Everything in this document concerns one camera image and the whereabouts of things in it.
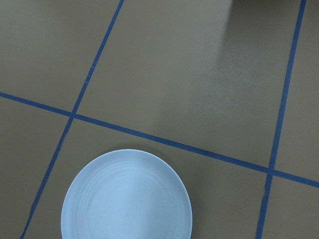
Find blue plate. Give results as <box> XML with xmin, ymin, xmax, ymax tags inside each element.
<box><xmin>61</xmin><ymin>149</ymin><xmax>192</xmax><ymax>239</ymax></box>

